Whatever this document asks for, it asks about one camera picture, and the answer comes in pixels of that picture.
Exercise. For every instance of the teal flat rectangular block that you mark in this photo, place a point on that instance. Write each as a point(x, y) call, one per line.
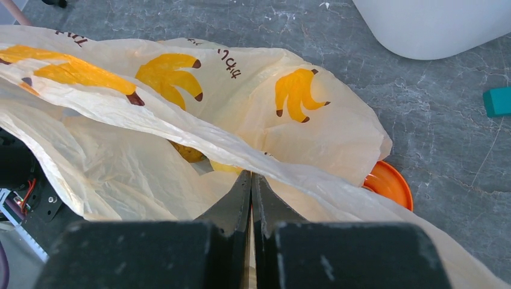
point(497, 102)

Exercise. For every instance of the pink tripod easel stand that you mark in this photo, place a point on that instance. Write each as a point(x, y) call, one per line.
point(18, 15)

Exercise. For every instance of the orange curved toy piece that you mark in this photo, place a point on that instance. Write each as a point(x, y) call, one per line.
point(386, 181)

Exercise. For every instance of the white plastic basin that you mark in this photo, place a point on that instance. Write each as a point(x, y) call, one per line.
point(433, 30)

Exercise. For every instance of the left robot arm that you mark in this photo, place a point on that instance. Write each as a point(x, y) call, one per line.
point(26, 187)

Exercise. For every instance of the yellow fake fruit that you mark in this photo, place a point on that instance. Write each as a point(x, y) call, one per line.
point(194, 156)

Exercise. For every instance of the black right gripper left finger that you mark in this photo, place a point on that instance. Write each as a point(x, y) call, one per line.
point(211, 251)

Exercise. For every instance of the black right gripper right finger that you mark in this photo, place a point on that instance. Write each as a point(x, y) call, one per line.
point(291, 252)

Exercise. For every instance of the cream banana print plastic bag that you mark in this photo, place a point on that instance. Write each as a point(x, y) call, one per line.
point(98, 116)

